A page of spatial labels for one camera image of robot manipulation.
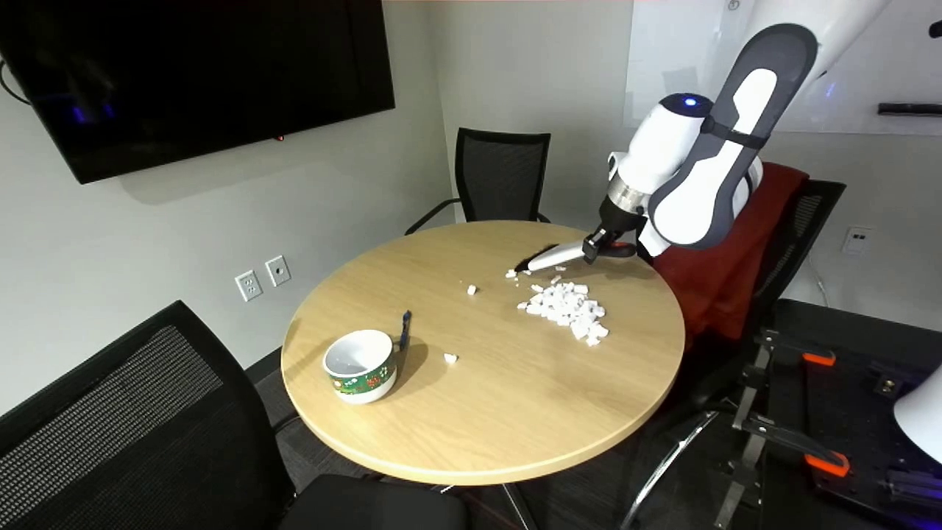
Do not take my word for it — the black television cable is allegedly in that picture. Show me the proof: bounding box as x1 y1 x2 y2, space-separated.
0 52 32 106

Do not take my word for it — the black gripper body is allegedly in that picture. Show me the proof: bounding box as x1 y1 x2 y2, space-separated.
583 193 650 262

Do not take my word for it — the black wall television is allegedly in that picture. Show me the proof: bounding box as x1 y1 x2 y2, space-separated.
0 0 397 186

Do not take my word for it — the black clamp with orange handle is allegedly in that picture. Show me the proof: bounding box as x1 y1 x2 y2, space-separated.
740 414 855 483
755 330 842 374

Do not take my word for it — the black chair with chrome legs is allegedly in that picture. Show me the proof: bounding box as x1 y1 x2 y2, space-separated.
615 156 849 530

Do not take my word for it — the black whiteboard tray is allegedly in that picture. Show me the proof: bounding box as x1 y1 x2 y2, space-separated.
874 100 942 119

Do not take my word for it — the pile of white pieces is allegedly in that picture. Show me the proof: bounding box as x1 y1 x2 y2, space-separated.
515 277 614 351

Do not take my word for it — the red cloth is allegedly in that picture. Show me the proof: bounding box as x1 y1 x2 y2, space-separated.
650 158 812 345

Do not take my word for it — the small dark bowl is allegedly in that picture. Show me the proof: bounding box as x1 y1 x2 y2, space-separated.
322 326 402 407

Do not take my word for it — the white dome object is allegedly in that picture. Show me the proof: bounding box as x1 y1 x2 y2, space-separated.
889 362 942 465

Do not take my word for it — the black mesh office chair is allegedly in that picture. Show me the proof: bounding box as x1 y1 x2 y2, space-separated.
405 127 553 237
0 296 475 530

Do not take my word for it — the white wall outlet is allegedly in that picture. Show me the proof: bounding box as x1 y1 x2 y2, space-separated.
262 252 294 289
232 267 265 302

